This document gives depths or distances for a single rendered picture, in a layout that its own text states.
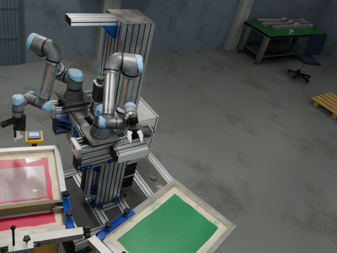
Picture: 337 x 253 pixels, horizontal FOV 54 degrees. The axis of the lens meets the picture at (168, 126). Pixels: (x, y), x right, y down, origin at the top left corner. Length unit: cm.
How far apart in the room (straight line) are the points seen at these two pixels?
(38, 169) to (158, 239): 100
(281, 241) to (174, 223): 187
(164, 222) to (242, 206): 188
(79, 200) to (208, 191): 155
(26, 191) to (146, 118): 106
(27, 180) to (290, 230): 291
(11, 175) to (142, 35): 133
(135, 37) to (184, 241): 140
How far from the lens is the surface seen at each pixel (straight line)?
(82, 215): 329
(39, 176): 256
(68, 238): 216
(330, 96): 759
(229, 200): 412
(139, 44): 238
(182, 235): 237
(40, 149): 272
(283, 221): 426
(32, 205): 227
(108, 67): 210
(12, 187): 251
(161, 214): 243
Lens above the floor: 280
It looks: 35 degrees down
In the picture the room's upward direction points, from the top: 16 degrees clockwise
